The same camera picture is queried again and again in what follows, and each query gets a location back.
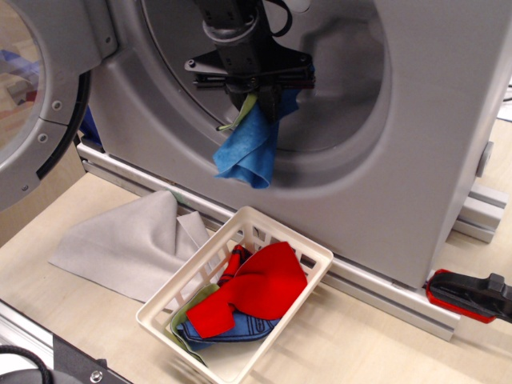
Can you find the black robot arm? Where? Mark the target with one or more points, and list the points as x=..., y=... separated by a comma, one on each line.
x=227, y=13

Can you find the grey toy washing machine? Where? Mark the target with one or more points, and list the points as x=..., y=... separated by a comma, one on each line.
x=380, y=155

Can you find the grey round machine door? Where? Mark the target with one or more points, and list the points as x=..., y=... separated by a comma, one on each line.
x=48, y=49

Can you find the red black clamp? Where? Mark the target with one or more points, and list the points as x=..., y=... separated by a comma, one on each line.
x=482, y=299

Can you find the olive green felt cloth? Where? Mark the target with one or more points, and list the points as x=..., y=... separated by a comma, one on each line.
x=180, y=317

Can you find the red felt cloth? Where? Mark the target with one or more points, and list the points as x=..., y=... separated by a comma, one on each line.
x=265, y=287

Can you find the blue felt cloth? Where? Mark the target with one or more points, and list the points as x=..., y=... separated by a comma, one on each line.
x=249, y=152

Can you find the green felt sock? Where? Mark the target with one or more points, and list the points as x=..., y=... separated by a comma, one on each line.
x=247, y=106

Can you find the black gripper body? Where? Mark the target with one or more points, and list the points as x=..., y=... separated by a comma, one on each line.
x=246, y=57

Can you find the aluminium frame with black bracket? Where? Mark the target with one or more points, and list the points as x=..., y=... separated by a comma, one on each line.
x=30, y=353

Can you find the grey felt cloth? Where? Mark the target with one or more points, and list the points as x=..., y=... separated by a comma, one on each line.
x=133, y=249

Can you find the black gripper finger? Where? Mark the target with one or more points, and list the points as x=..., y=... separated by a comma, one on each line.
x=269, y=97
x=237, y=94

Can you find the white plastic laundry basket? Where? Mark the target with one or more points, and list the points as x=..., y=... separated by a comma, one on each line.
x=231, y=363

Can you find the blue felt jeans piece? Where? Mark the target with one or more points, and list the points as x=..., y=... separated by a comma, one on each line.
x=247, y=329

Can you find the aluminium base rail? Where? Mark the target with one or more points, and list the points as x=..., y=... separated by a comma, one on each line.
x=482, y=212

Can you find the red striped felt piece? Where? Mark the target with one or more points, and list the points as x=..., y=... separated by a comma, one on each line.
x=239, y=255

